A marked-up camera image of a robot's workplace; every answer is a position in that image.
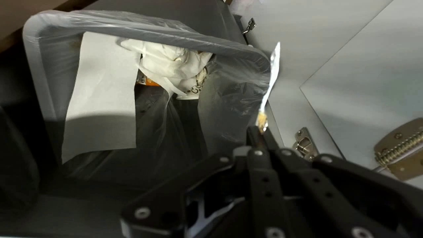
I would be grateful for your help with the white paper in bin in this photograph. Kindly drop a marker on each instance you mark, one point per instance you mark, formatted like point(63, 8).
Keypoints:
point(101, 112)

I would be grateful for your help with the small white tissue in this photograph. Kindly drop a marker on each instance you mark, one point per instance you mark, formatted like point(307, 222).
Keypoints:
point(262, 121)

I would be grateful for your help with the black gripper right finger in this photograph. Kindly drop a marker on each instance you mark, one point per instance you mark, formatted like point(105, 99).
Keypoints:
point(346, 199)

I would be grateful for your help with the metal cabinet hinge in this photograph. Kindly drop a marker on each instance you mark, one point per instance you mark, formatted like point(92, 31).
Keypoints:
point(401, 150)

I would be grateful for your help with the crumpled white trash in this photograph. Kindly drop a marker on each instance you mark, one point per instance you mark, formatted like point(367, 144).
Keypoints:
point(178, 70)

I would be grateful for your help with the grey trash bin with bag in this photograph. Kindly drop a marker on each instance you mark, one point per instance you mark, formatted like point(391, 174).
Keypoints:
point(171, 133)

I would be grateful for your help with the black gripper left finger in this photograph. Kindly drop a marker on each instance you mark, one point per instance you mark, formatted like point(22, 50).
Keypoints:
point(225, 195)

